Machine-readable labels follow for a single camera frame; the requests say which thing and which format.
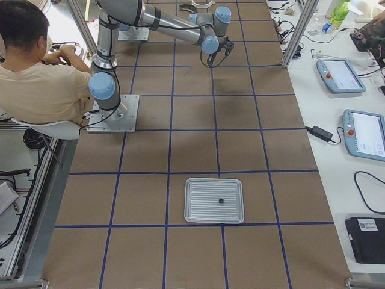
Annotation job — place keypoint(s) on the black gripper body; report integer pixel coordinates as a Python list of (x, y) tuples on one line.
[(214, 56)]

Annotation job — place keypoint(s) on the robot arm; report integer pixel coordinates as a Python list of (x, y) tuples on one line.
[(204, 30)]

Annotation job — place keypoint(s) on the ribbed metal tray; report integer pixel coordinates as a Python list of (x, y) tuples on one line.
[(201, 201)]

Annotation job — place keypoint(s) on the white curved plastic part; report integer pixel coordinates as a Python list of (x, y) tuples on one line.
[(201, 5)]

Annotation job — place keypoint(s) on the olive green brake shoe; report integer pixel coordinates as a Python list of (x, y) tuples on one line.
[(188, 8)]

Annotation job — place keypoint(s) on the far teach pendant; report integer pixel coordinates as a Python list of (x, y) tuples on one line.
[(339, 76)]

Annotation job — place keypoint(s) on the teach pendant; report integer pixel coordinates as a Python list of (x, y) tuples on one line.
[(364, 134), (339, 76)]

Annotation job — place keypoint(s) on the black power adapter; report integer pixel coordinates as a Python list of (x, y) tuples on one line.
[(320, 133)]

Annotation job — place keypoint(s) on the near teach pendant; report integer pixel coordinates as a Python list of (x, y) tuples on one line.
[(364, 134)]

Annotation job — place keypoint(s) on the white chair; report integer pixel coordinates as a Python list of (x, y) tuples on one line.
[(63, 130)]

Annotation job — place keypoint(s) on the person in beige shirt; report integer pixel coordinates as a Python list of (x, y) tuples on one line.
[(37, 87)]

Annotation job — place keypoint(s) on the black tablet device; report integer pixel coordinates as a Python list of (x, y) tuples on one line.
[(366, 236)]

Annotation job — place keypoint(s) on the aluminium frame post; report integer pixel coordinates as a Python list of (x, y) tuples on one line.
[(299, 30)]

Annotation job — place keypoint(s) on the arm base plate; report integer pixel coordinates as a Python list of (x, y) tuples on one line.
[(122, 120), (133, 34)]

